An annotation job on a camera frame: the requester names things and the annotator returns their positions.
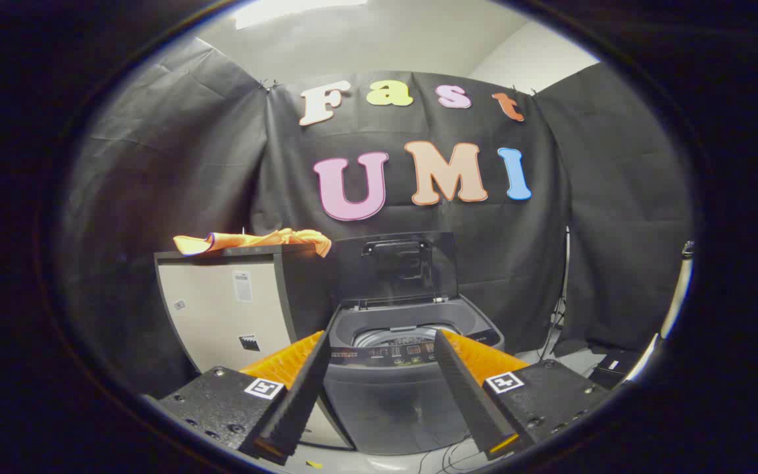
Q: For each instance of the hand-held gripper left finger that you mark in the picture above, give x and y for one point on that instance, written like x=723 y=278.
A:
x=300 y=401

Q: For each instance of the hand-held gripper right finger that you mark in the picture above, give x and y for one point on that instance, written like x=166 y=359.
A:
x=471 y=401

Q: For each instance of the grey washing machine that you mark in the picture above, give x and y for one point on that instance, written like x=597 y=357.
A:
x=385 y=408

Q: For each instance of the orange cloth garment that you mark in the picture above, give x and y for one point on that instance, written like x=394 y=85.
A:
x=254 y=239

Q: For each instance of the black box on floor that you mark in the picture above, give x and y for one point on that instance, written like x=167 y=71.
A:
x=616 y=368

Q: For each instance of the white pole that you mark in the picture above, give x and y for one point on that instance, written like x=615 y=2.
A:
x=678 y=296

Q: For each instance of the black backdrop cloth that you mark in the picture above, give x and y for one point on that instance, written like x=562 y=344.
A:
x=221 y=164

